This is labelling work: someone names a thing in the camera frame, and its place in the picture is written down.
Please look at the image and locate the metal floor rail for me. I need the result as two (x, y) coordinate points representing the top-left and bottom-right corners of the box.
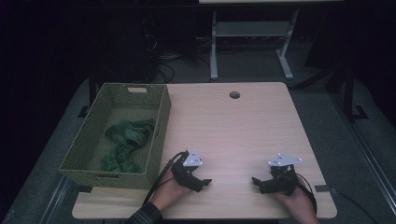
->
(40, 175), (74, 224)
(330, 91), (396, 217)

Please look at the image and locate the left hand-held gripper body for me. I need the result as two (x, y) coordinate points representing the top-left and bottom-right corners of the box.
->
(170, 148), (205, 193)

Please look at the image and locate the green woven basket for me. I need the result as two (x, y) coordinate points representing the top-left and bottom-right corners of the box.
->
(59, 82), (172, 190)

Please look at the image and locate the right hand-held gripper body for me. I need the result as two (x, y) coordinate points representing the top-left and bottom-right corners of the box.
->
(260, 152), (304, 197)

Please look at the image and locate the green fleece garment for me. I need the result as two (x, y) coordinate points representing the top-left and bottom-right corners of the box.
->
(100, 119), (157, 174)

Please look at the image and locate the left hand-held gripper black cable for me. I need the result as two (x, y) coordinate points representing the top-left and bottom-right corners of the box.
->
(143, 150), (191, 204)

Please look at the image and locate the tangle of black floor cables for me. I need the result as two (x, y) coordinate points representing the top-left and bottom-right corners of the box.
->
(141, 18), (216, 84)

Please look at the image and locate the black stand with foot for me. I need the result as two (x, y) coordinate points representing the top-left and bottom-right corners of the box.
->
(78, 69), (97, 119)
(326, 59), (370, 122)

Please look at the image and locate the right hand-held gripper black cable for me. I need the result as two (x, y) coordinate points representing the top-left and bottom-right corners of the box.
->
(293, 172), (318, 216)

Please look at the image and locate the white metal frame table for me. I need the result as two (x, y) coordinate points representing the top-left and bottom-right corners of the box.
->
(199, 0), (344, 81)

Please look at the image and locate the hand-held gripper black cable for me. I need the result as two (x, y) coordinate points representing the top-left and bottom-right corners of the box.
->
(293, 172), (318, 216)
(143, 150), (191, 204)

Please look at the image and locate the person's right hand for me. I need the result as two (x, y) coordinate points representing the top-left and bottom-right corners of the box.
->
(274, 181), (321, 224)

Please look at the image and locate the person's left hand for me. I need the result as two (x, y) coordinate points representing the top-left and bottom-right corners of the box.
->
(150, 169), (192, 213)

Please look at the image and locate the black floor cable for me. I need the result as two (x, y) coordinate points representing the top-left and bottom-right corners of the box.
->
(332, 186), (375, 224)

